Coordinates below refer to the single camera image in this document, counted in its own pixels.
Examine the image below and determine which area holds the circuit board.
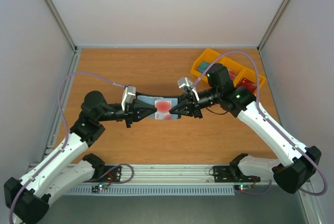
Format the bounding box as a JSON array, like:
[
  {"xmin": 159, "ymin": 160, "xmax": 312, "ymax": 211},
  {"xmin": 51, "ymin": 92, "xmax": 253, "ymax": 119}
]
[
  {"xmin": 91, "ymin": 184, "xmax": 109, "ymax": 193},
  {"xmin": 234, "ymin": 184, "xmax": 253, "ymax": 191}
]

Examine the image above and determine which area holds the red circle card stack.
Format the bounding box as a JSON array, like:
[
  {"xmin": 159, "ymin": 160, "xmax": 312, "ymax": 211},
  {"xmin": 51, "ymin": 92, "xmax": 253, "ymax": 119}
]
[{"xmin": 228, "ymin": 69, "xmax": 237, "ymax": 81}]

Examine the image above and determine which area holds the purple cable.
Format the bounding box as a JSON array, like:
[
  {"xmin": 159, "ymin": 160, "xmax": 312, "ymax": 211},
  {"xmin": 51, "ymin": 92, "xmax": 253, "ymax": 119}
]
[
  {"xmin": 8, "ymin": 71, "xmax": 135, "ymax": 224},
  {"xmin": 192, "ymin": 50, "xmax": 328, "ymax": 196}
]

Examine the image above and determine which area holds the aluminium rail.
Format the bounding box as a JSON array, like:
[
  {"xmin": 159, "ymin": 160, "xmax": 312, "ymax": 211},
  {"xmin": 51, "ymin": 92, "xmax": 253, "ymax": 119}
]
[
  {"xmin": 40, "ymin": 47, "xmax": 82, "ymax": 161},
  {"xmin": 23, "ymin": 163, "xmax": 311, "ymax": 185}
]

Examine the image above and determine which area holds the front aluminium rail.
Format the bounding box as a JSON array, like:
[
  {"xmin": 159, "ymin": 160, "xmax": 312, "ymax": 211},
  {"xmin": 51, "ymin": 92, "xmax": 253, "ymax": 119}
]
[{"xmin": 23, "ymin": 163, "xmax": 311, "ymax": 185}]

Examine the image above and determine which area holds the black card holder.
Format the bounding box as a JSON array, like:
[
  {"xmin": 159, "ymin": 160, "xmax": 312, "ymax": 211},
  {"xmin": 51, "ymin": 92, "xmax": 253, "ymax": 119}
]
[{"xmin": 137, "ymin": 95, "xmax": 181, "ymax": 120}]

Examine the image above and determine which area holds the grey slotted cable duct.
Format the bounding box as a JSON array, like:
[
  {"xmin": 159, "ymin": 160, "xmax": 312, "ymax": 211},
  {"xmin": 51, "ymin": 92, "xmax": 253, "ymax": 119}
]
[{"xmin": 67, "ymin": 185, "xmax": 235, "ymax": 197}]

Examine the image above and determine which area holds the yellow bin with green cards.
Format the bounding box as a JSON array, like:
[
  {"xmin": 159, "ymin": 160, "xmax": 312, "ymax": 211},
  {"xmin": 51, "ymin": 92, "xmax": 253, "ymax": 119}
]
[{"xmin": 190, "ymin": 49, "xmax": 221, "ymax": 77}]

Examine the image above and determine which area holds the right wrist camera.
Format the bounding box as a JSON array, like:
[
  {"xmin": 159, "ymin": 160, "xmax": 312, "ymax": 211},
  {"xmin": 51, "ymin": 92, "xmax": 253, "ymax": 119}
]
[{"xmin": 177, "ymin": 77, "xmax": 199, "ymax": 101}]

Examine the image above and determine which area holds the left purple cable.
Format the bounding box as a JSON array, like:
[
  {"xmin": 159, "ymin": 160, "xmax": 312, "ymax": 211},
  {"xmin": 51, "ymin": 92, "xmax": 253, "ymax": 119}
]
[{"xmin": 8, "ymin": 71, "xmax": 135, "ymax": 224}]

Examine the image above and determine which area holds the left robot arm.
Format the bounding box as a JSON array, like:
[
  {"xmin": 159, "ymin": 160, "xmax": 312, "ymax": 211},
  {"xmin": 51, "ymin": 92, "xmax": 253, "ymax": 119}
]
[{"xmin": 4, "ymin": 87, "xmax": 157, "ymax": 223}]

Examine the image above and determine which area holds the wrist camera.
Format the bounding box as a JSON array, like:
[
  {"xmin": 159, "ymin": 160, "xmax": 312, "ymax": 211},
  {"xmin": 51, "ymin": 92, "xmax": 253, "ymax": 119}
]
[
  {"xmin": 177, "ymin": 77, "xmax": 199, "ymax": 101},
  {"xmin": 121, "ymin": 85, "xmax": 136, "ymax": 111}
]

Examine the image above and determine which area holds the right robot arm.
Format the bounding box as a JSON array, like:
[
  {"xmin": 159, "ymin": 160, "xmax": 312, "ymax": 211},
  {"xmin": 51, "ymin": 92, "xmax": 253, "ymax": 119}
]
[{"xmin": 170, "ymin": 63, "xmax": 321, "ymax": 194}]

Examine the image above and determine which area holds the yellow bin with red cards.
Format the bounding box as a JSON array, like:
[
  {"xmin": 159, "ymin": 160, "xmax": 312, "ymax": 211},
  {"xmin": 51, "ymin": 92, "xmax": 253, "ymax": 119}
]
[{"xmin": 238, "ymin": 67, "xmax": 267, "ymax": 96}]

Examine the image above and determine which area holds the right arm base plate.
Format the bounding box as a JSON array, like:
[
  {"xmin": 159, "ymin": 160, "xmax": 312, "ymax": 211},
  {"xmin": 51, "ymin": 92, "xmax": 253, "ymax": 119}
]
[{"xmin": 209, "ymin": 166, "xmax": 261, "ymax": 183}]

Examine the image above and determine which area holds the green card stack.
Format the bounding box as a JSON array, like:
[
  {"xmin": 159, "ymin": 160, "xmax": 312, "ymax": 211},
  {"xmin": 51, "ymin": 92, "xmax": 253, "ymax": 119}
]
[{"xmin": 197, "ymin": 61, "xmax": 210, "ymax": 73}]

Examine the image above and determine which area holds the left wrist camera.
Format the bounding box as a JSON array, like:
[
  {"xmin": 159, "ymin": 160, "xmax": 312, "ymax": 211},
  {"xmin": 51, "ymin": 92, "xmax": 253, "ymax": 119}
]
[{"xmin": 121, "ymin": 85, "xmax": 136, "ymax": 111}]

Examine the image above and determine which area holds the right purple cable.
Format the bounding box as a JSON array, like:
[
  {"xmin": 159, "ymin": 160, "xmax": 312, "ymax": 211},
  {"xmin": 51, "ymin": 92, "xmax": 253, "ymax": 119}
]
[{"xmin": 192, "ymin": 50, "xmax": 328, "ymax": 196}]

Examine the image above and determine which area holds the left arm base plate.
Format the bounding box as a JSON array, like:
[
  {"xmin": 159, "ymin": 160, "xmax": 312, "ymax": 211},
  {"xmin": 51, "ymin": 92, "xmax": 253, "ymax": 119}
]
[{"xmin": 88, "ymin": 166, "xmax": 122, "ymax": 183}]

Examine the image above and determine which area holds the left circuit board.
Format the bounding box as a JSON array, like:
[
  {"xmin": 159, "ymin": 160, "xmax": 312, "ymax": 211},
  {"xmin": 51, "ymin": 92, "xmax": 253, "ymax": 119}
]
[{"xmin": 91, "ymin": 184, "xmax": 109, "ymax": 193}]

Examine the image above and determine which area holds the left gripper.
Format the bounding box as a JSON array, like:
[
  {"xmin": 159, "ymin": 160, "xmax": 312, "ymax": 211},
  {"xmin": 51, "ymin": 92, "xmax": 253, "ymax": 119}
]
[{"xmin": 97, "ymin": 98, "xmax": 157, "ymax": 127}]

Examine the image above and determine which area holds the right circuit board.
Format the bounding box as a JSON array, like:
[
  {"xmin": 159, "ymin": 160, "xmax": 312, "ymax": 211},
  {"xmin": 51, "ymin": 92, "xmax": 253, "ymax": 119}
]
[{"xmin": 234, "ymin": 184, "xmax": 253, "ymax": 191}]

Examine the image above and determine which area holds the yellow bin with circle cards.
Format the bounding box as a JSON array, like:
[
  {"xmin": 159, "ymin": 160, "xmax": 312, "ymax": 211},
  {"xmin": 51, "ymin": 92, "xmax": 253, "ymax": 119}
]
[{"xmin": 221, "ymin": 57, "xmax": 246, "ymax": 85}]

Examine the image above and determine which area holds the left aluminium rail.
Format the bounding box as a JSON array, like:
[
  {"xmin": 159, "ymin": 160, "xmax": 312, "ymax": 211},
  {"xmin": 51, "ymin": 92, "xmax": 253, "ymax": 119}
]
[{"xmin": 40, "ymin": 47, "xmax": 82, "ymax": 161}]

